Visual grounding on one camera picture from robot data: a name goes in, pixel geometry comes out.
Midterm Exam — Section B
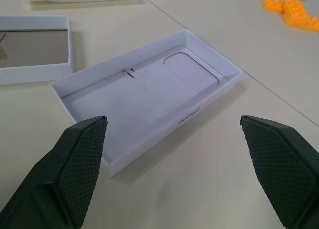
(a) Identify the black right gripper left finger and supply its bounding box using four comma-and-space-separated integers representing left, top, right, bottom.
0, 115, 108, 229

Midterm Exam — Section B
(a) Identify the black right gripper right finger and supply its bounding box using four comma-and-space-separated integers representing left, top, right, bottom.
240, 115, 319, 229

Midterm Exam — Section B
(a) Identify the white phone box lid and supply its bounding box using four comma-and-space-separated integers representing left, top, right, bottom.
49, 29, 244, 179

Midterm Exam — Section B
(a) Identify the dark blue smartphone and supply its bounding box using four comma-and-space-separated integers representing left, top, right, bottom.
0, 28, 69, 69

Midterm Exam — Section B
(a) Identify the white phone box base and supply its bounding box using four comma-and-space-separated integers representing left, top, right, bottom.
0, 15, 75, 86

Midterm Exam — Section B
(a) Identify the yellow-orange building block assembly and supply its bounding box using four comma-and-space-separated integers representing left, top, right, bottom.
261, 0, 319, 34

